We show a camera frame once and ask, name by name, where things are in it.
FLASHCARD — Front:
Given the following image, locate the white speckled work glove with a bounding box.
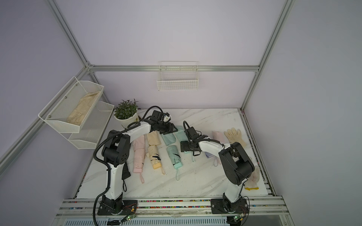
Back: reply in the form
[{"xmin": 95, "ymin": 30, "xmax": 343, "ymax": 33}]
[{"xmin": 245, "ymin": 166, "xmax": 260, "ymax": 191}]

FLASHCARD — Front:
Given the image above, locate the cream glove in shelf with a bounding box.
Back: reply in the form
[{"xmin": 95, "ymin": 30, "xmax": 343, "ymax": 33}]
[{"xmin": 67, "ymin": 91, "xmax": 100, "ymax": 126}]

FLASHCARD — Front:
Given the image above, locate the white wire wall basket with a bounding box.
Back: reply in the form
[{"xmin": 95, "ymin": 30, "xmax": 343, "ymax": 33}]
[{"xmin": 156, "ymin": 61, "xmax": 199, "ymax": 91}]

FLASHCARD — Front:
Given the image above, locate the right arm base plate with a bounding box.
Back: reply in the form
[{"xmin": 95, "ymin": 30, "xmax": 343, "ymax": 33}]
[{"xmin": 210, "ymin": 198, "xmax": 249, "ymax": 214}]

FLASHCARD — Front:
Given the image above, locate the white tiered mesh shelf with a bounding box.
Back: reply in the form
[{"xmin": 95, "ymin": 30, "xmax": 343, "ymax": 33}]
[{"xmin": 38, "ymin": 77, "xmax": 114, "ymax": 149}]

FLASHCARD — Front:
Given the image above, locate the aluminium rail frame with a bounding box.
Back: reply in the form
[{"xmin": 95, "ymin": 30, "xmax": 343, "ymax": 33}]
[{"xmin": 50, "ymin": 194, "xmax": 295, "ymax": 226}]

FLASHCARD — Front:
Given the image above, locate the pink umbrella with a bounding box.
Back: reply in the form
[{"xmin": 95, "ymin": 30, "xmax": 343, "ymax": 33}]
[
  {"xmin": 133, "ymin": 149, "xmax": 145, "ymax": 184},
  {"xmin": 212, "ymin": 130, "xmax": 227, "ymax": 167}
]

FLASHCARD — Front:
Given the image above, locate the yellow umbrella sleeve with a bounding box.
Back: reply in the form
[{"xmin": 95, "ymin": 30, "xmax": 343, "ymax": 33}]
[{"xmin": 147, "ymin": 131, "xmax": 161, "ymax": 146}]

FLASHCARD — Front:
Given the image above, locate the yellow umbrella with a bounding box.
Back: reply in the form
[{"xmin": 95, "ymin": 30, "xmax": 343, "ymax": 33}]
[{"xmin": 148, "ymin": 145, "xmax": 166, "ymax": 175}]

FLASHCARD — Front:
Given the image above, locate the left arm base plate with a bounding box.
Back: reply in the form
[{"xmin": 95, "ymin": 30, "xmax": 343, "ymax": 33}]
[{"xmin": 97, "ymin": 200, "xmax": 138, "ymax": 216}]

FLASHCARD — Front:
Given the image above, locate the purple umbrella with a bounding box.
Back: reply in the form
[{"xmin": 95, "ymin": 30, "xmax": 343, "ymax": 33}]
[{"xmin": 205, "ymin": 152, "xmax": 214, "ymax": 158}]

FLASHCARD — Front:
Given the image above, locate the cream work glove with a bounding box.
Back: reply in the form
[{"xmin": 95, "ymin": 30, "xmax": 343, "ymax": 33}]
[{"xmin": 224, "ymin": 128, "xmax": 247, "ymax": 148}]

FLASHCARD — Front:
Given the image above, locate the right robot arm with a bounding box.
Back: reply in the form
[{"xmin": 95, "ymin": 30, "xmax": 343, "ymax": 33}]
[{"xmin": 180, "ymin": 121, "xmax": 255, "ymax": 213}]

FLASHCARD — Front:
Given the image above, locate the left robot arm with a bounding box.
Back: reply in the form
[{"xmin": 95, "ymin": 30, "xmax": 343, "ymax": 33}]
[{"xmin": 93, "ymin": 106, "xmax": 177, "ymax": 214}]

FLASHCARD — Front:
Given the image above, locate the green umbrella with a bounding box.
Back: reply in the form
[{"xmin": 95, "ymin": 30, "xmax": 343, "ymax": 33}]
[
  {"xmin": 175, "ymin": 125, "xmax": 196, "ymax": 163},
  {"xmin": 166, "ymin": 145, "xmax": 183, "ymax": 181}
]

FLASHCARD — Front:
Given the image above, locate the black umbrella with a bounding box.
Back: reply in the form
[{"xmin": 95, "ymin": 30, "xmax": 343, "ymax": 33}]
[{"xmin": 122, "ymin": 163, "xmax": 131, "ymax": 192}]

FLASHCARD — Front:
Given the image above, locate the green umbrella sleeve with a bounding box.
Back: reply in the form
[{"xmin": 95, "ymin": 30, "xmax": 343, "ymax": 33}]
[{"xmin": 161, "ymin": 133, "xmax": 176, "ymax": 146}]

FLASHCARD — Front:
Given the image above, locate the potted green plant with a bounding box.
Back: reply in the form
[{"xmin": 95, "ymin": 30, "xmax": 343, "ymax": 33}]
[{"xmin": 114, "ymin": 99, "xmax": 139, "ymax": 128}]

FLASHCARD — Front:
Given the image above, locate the pink umbrella sleeve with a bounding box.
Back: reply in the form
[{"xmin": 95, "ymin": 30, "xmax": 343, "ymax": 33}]
[{"xmin": 133, "ymin": 135, "xmax": 146, "ymax": 151}]

